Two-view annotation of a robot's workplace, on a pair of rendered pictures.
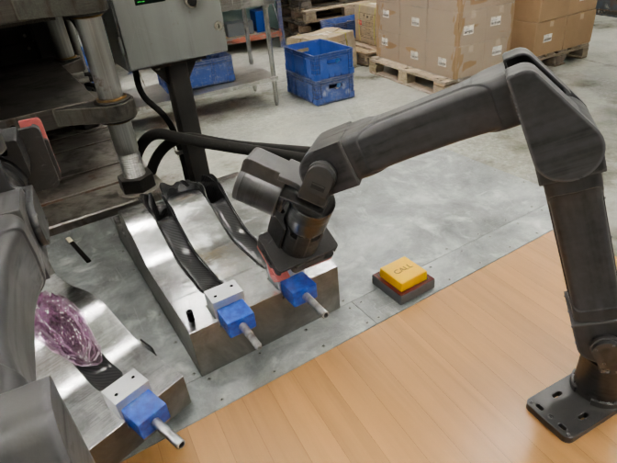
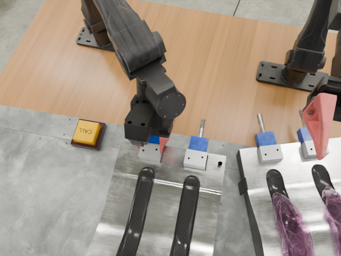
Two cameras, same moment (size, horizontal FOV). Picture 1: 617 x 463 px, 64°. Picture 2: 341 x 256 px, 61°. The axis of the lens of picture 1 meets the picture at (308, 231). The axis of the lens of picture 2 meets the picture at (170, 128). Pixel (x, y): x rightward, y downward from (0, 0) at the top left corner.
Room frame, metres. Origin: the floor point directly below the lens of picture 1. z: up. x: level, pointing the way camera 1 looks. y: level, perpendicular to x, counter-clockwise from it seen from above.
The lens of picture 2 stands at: (0.75, 0.26, 1.55)
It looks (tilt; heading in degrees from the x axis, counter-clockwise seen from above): 67 degrees down; 231
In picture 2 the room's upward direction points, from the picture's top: 11 degrees counter-clockwise
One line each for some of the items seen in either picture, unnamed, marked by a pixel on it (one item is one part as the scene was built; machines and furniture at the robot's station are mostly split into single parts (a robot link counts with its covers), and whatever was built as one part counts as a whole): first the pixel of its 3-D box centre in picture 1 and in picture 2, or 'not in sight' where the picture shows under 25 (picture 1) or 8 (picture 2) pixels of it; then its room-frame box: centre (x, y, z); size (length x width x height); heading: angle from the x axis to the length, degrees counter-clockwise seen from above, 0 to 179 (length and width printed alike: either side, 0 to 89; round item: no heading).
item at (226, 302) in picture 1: (239, 321); (199, 142); (0.55, 0.11, 0.89); 0.13 x 0.05 x 0.05; 29
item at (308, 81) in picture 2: not in sight; (295, 70); (0.19, 0.18, 0.84); 0.20 x 0.07 x 0.08; 114
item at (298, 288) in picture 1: (302, 292); (156, 135); (0.61, 0.02, 0.89); 0.13 x 0.05 x 0.05; 29
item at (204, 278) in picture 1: (202, 224); (154, 249); (0.80, 0.19, 0.92); 0.35 x 0.16 x 0.09; 29
